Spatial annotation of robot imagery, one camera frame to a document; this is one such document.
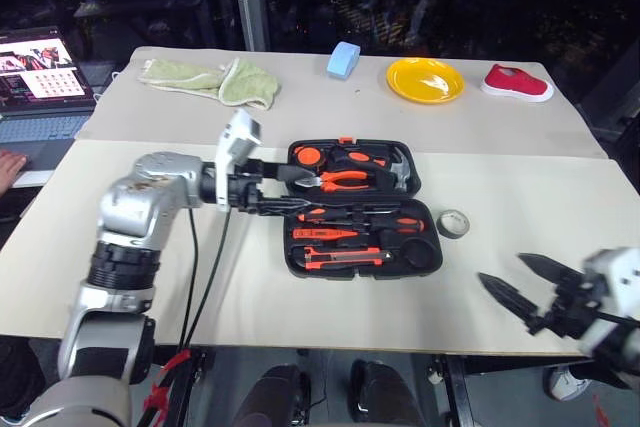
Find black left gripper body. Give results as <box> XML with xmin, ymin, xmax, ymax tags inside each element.
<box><xmin>227</xmin><ymin>158</ymin><xmax>267</xmax><ymax>214</ymax></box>

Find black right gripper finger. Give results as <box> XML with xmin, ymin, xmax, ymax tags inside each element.
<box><xmin>516</xmin><ymin>252</ymin><xmax>584</xmax><ymax>291</ymax></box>
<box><xmin>478</xmin><ymin>272</ymin><xmax>544</xmax><ymax>329</ymax></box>

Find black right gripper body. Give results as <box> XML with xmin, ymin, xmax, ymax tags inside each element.
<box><xmin>528</xmin><ymin>273</ymin><xmax>609</xmax><ymax>341</ymax></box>

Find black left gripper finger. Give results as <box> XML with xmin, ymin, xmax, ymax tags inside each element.
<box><xmin>257</xmin><ymin>161</ymin><xmax>316</xmax><ymax>189</ymax></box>
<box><xmin>256</xmin><ymin>195</ymin><xmax>327</xmax><ymax>217</ymax></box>

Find orange black screwdriver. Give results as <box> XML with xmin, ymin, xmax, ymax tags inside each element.
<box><xmin>324</xmin><ymin>216</ymin><xmax>427</xmax><ymax>235</ymax></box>
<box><xmin>297</xmin><ymin>204</ymin><xmax>402</xmax><ymax>224</ymax></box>

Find orange voltage tester pen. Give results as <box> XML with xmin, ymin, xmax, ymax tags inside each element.
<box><xmin>291</xmin><ymin>227</ymin><xmax>360</xmax><ymax>241</ymax></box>

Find orange black utility knife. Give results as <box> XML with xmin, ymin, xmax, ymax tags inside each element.
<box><xmin>301</xmin><ymin>245</ymin><xmax>392</xmax><ymax>271</ymax></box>

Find black orange tool case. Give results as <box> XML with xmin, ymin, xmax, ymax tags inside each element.
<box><xmin>281</xmin><ymin>136</ymin><xmax>444</xmax><ymax>282</ymax></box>

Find bystander bare hand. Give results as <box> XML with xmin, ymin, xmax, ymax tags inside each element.
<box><xmin>0</xmin><ymin>150</ymin><xmax>28</xmax><ymax>196</ymax></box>

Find orange black tape measure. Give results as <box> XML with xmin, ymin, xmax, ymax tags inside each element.
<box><xmin>293</xmin><ymin>144</ymin><xmax>326</xmax><ymax>168</ymax></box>

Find white bystander sneaker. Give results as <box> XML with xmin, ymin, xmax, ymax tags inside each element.
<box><xmin>543</xmin><ymin>365</ymin><xmax>592</xmax><ymax>403</ymax></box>

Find beige table cover sheet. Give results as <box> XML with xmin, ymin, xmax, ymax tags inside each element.
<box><xmin>0</xmin><ymin>139</ymin><xmax>640</xmax><ymax>360</ymax></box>
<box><xmin>73</xmin><ymin>45</ymin><xmax>609</xmax><ymax>160</ymax></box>

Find green towel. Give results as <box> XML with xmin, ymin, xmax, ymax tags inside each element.
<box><xmin>137</xmin><ymin>57</ymin><xmax>282</xmax><ymax>112</ymax></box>

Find black orange claw hammer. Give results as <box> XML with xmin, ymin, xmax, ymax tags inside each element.
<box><xmin>326</xmin><ymin>145</ymin><xmax>421</xmax><ymax>194</ymax></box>

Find black metal table leg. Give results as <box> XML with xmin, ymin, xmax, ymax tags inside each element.
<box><xmin>167</xmin><ymin>348</ymin><xmax>210</xmax><ymax>427</ymax></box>
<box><xmin>428</xmin><ymin>354</ymin><xmax>477</xmax><ymax>427</ymax></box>

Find light blue sponge block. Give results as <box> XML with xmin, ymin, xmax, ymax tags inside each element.
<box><xmin>325</xmin><ymin>40</ymin><xmax>362</xmax><ymax>81</ymax></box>

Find yellow plate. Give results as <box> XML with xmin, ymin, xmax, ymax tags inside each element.
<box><xmin>385</xmin><ymin>57</ymin><xmax>467</xmax><ymax>105</ymax></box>

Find dark rounded shape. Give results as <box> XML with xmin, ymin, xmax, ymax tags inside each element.
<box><xmin>231</xmin><ymin>363</ymin><xmax>312</xmax><ymax>427</ymax></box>

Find red white shoe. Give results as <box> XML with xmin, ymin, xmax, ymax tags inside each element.
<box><xmin>479</xmin><ymin>63</ymin><xmax>556</xmax><ymax>104</ymax></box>

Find red tape strip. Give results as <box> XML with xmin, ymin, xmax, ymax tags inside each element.
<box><xmin>143</xmin><ymin>346</ymin><xmax>194</xmax><ymax>414</ymax></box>

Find grey laptop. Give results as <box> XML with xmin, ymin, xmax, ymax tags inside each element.
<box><xmin>0</xmin><ymin>25</ymin><xmax>98</xmax><ymax>159</ymax></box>

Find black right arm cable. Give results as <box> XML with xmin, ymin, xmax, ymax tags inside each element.
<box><xmin>593</xmin><ymin>310</ymin><xmax>640</xmax><ymax>325</ymax></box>

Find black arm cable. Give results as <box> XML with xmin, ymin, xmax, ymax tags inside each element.
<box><xmin>593</xmin><ymin>310</ymin><xmax>640</xmax><ymax>325</ymax></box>
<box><xmin>183</xmin><ymin>210</ymin><xmax>232</xmax><ymax>351</ymax></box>
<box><xmin>178</xmin><ymin>206</ymin><xmax>200</xmax><ymax>351</ymax></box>

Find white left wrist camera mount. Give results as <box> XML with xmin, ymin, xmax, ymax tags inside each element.
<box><xmin>214</xmin><ymin>107</ymin><xmax>264</xmax><ymax>213</ymax></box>

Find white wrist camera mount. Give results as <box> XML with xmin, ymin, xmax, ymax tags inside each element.
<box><xmin>214</xmin><ymin>107</ymin><xmax>264</xmax><ymax>213</ymax></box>
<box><xmin>578</xmin><ymin>246</ymin><xmax>640</xmax><ymax>359</ymax></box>

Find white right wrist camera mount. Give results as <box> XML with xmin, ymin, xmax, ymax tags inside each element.
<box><xmin>578</xmin><ymin>246</ymin><xmax>640</xmax><ymax>359</ymax></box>

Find orange handled pliers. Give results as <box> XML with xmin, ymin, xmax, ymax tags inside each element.
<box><xmin>291</xmin><ymin>169</ymin><xmax>374</xmax><ymax>194</ymax></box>

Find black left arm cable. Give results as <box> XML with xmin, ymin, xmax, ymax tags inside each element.
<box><xmin>178</xmin><ymin>206</ymin><xmax>200</xmax><ymax>351</ymax></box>
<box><xmin>183</xmin><ymin>210</ymin><xmax>232</xmax><ymax>351</ymax></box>

